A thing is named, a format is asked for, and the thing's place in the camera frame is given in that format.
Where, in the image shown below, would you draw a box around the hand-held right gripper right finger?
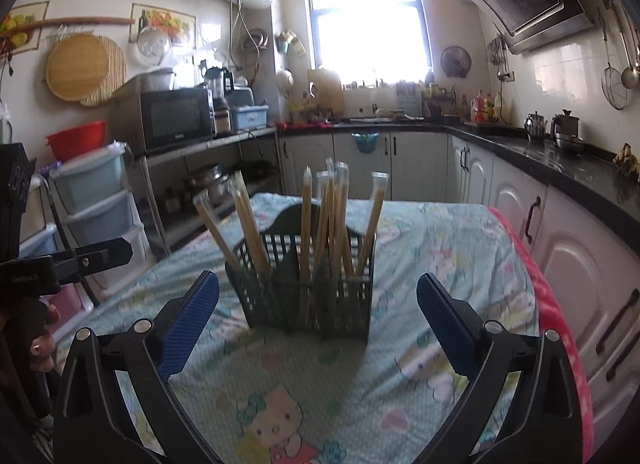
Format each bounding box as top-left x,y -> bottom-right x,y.
416,272 -> 587,464

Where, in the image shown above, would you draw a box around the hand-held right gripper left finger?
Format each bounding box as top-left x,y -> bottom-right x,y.
52,270 -> 221,464

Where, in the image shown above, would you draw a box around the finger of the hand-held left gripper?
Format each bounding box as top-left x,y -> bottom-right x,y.
50,238 -> 134,286

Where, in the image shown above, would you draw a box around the black plastic chopstick basket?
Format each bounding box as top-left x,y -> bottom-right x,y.
224,203 -> 376,345

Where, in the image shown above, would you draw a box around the pile of bamboo chopsticks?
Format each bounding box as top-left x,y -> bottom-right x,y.
194,158 -> 390,317

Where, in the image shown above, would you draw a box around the person's left forearm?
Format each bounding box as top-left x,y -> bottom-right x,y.
0,339 -> 51,425

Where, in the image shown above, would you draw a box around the hanging steel utensils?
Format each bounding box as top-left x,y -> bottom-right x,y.
487,34 -> 511,82

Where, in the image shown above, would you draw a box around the person's left hand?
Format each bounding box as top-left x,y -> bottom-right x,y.
25,301 -> 62,372

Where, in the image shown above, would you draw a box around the pastel plastic drawer tower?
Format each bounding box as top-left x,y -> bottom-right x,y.
50,146 -> 151,290

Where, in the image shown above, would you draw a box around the pink plastic drawer tower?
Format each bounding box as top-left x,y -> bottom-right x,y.
17,224 -> 93,325

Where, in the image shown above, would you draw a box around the cartoon cat printed tablecloth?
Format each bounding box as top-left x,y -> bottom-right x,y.
52,192 -> 546,464

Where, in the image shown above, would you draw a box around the red plastic basin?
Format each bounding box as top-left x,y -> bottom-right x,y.
46,120 -> 107,162

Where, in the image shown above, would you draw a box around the pink blanket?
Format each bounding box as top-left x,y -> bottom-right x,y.
487,206 -> 596,450

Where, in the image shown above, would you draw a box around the stack of steel pots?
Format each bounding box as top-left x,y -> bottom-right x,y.
185,164 -> 231,205

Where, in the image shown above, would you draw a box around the black microwave oven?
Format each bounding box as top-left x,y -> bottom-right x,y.
112,86 -> 216,155

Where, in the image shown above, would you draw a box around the white kitchen base cabinets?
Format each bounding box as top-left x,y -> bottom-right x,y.
277,131 -> 640,425

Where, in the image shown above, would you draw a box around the round bamboo tray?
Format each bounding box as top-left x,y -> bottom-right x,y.
46,34 -> 111,102

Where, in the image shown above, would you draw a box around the metal shelf rack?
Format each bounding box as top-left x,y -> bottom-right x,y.
135,126 -> 283,265

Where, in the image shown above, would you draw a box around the round bamboo mat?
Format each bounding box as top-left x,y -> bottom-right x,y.
80,34 -> 128,108

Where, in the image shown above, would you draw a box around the grey metal container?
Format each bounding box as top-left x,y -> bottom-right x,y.
125,69 -> 176,95

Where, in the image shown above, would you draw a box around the blue hanging bin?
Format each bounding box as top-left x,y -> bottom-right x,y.
351,131 -> 378,155

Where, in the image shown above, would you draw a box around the black kitchen countertop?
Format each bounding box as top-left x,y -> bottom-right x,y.
277,116 -> 640,225

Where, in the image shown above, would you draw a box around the black blender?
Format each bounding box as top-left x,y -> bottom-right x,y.
204,66 -> 233,135

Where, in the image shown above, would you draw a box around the blue plastic box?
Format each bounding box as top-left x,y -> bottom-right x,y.
230,104 -> 271,132

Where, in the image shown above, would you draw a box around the long wooden rolling pin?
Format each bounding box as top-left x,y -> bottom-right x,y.
0,16 -> 136,35

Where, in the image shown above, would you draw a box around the steel kettle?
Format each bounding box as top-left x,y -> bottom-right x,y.
523,112 -> 548,141

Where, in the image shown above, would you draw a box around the row of condiment bottles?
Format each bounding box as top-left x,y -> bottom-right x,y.
460,91 -> 503,124

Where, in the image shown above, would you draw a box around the black spice rack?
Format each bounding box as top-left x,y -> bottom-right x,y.
422,84 -> 458,120

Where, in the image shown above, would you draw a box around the pale green knife block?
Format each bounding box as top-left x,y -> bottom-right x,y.
397,84 -> 423,117

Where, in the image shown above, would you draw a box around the dark teapot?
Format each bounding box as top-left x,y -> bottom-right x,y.
550,110 -> 581,140

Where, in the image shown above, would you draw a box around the ginger roots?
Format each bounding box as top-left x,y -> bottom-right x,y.
614,143 -> 640,176

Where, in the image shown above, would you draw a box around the wooden cutting board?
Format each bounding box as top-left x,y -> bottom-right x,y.
306,69 -> 346,117

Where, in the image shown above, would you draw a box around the steel ladle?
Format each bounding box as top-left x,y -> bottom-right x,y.
612,0 -> 640,90

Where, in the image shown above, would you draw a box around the kitchen window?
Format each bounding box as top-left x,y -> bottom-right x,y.
302,0 -> 433,85

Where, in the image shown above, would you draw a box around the fruit wall poster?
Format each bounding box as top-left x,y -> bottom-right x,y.
130,3 -> 197,49
0,0 -> 50,52

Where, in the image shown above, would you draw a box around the small wall fan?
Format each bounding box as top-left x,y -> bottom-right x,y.
440,45 -> 472,79

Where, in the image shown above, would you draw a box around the coiled hose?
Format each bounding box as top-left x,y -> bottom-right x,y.
240,29 -> 268,52

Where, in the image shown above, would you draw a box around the wire mesh strainer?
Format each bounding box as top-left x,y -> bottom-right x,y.
600,0 -> 629,111

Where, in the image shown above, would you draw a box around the green wall-mounted holder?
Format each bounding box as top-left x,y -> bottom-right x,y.
276,30 -> 307,57

